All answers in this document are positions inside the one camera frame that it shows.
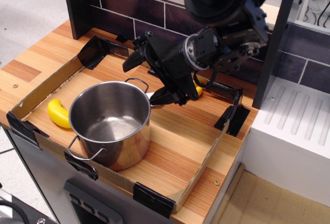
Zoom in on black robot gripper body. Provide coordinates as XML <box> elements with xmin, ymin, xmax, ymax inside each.
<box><xmin>133</xmin><ymin>29</ymin><xmax>220</xmax><ymax>106</ymax></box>

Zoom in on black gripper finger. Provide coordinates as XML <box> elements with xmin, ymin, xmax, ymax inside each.
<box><xmin>150</xmin><ymin>87</ymin><xmax>176</xmax><ymax>105</ymax></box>
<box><xmin>123</xmin><ymin>50</ymin><xmax>145</xmax><ymax>72</ymax></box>

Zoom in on stainless steel pot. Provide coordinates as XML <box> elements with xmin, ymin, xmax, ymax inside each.
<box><xmin>69</xmin><ymin>78</ymin><xmax>151</xmax><ymax>171</ymax></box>

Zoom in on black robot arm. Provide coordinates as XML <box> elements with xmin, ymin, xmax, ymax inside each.
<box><xmin>123</xmin><ymin>0</ymin><xmax>268</xmax><ymax>105</ymax></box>

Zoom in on cardboard fence with black tape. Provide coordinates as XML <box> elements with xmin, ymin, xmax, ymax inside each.
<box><xmin>1</xmin><ymin>34</ymin><xmax>256</xmax><ymax>223</ymax></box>

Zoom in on yellow toy banana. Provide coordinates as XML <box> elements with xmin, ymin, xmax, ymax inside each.
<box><xmin>47</xmin><ymin>99</ymin><xmax>71</xmax><ymax>129</ymax></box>

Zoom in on white toy sink drainboard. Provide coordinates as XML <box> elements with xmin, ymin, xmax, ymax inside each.
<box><xmin>242</xmin><ymin>78</ymin><xmax>329</xmax><ymax>206</ymax></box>

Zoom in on yellow handled toy knife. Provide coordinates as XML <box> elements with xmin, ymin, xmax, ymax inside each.
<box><xmin>145</xmin><ymin>73</ymin><xmax>204</xmax><ymax>108</ymax></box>

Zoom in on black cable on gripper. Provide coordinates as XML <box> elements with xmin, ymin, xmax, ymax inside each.
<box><xmin>193</xmin><ymin>68</ymin><xmax>220</xmax><ymax>88</ymax></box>

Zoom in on black braided cable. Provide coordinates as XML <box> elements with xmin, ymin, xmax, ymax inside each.
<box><xmin>0</xmin><ymin>198</ymin><xmax>29</xmax><ymax>224</ymax></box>

